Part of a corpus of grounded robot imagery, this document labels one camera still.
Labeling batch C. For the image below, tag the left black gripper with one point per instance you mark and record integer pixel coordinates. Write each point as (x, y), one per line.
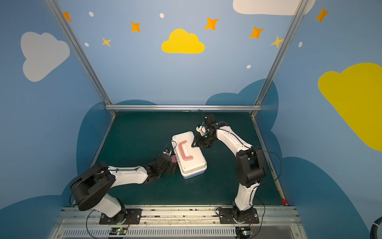
(170, 163)

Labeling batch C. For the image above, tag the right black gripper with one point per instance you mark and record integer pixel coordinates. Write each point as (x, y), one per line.
(200, 140)

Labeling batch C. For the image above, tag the white blue tool box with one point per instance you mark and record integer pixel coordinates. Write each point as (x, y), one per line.
(194, 167)

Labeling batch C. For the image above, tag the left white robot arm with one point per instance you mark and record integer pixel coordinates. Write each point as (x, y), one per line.
(90, 189)

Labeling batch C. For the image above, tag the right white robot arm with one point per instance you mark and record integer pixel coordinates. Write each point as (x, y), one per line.
(250, 167)

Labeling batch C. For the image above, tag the left controller board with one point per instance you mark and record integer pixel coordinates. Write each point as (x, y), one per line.
(118, 231)

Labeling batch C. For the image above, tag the controller board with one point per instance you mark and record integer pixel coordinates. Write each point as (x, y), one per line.
(118, 231)
(242, 233)

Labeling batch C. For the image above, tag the right controller board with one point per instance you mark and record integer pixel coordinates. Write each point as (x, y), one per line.
(242, 233)

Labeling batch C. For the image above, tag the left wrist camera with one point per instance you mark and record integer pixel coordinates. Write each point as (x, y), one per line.
(168, 151)

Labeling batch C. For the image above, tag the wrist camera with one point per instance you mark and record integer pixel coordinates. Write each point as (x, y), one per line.
(202, 130)
(168, 151)

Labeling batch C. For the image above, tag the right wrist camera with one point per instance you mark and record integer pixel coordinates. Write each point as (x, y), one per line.
(202, 130)

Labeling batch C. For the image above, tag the pink tool box handle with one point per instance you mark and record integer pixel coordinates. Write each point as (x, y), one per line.
(184, 151)

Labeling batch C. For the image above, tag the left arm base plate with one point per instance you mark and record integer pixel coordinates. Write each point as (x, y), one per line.
(124, 217)

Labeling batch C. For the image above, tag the back horizontal frame bar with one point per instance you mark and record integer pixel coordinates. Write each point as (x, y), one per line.
(163, 108)

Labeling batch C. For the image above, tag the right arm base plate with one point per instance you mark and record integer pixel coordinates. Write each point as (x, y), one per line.
(234, 216)

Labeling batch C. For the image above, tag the aluminium front rail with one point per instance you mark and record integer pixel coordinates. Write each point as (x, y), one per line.
(180, 222)

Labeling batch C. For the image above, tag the right frame post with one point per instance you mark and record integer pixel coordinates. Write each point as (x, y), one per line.
(289, 35)

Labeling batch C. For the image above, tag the frame post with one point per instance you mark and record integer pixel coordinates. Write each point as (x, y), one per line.
(289, 35)
(72, 39)

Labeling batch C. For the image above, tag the left frame post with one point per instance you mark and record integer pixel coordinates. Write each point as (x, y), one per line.
(72, 39)

